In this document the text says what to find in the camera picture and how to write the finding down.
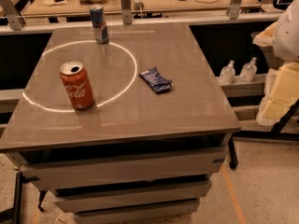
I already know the right sanitizer bottle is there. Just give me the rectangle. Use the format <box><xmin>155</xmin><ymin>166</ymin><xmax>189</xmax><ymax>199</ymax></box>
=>
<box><xmin>239</xmin><ymin>57</ymin><xmax>257</xmax><ymax>81</ymax></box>

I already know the black metal stand frame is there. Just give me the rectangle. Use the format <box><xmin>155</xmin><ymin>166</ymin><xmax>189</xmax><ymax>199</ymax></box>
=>
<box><xmin>234</xmin><ymin>100</ymin><xmax>299</xmax><ymax>142</ymax></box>

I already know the right metal bracket post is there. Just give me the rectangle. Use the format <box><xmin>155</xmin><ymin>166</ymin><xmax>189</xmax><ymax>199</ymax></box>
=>
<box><xmin>226</xmin><ymin>0</ymin><xmax>242</xmax><ymax>20</ymax></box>

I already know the metal bracket post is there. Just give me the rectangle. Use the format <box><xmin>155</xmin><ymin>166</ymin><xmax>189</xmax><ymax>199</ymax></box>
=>
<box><xmin>226</xmin><ymin>0</ymin><xmax>242</xmax><ymax>20</ymax></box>
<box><xmin>0</xmin><ymin>0</ymin><xmax>25</xmax><ymax>31</ymax></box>
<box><xmin>121</xmin><ymin>0</ymin><xmax>132</xmax><ymax>24</ymax></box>

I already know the red coca-cola can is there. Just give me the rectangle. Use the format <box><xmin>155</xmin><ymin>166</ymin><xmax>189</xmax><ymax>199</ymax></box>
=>
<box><xmin>60</xmin><ymin>61</ymin><xmax>94</xmax><ymax>110</ymax></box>

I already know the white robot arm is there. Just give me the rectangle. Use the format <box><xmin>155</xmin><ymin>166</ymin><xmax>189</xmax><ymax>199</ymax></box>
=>
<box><xmin>253</xmin><ymin>0</ymin><xmax>299</xmax><ymax>126</ymax></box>

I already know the grey drawer cabinet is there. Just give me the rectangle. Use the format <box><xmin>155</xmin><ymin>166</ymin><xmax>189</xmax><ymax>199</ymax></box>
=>
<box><xmin>1</xmin><ymin>23</ymin><xmax>240</xmax><ymax>224</ymax></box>

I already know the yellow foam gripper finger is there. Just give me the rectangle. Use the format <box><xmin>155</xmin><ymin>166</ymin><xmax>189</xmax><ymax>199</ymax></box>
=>
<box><xmin>253</xmin><ymin>21</ymin><xmax>278</xmax><ymax>47</ymax></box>
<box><xmin>256</xmin><ymin>62</ymin><xmax>299</xmax><ymax>126</ymax></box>

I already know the left metal bracket post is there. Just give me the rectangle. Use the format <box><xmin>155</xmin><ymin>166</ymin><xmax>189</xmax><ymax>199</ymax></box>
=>
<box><xmin>0</xmin><ymin>0</ymin><xmax>25</xmax><ymax>31</ymax></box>

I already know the left sanitizer bottle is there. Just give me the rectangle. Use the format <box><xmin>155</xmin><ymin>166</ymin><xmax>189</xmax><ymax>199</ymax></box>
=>
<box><xmin>219</xmin><ymin>61</ymin><xmax>235</xmax><ymax>85</ymax></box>

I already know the blue rxbar blueberry wrapper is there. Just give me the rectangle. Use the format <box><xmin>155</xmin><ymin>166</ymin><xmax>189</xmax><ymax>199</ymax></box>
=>
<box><xmin>139</xmin><ymin>67</ymin><xmax>173</xmax><ymax>94</ymax></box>

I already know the middle metal bracket post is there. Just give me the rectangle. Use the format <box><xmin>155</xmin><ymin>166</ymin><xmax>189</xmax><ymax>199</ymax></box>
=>
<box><xmin>121</xmin><ymin>0</ymin><xmax>132</xmax><ymax>24</ymax></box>

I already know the sanitizer bottle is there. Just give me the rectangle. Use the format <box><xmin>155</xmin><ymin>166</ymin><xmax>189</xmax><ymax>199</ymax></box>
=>
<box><xmin>239</xmin><ymin>57</ymin><xmax>257</xmax><ymax>81</ymax></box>
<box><xmin>219</xmin><ymin>61</ymin><xmax>235</xmax><ymax>85</ymax></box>

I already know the blue silver redbull can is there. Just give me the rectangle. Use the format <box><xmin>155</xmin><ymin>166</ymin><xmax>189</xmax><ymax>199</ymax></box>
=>
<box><xmin>90</xmin><ymin>4</ymin><xmax>108</xmax><ymax>44</ymax></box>

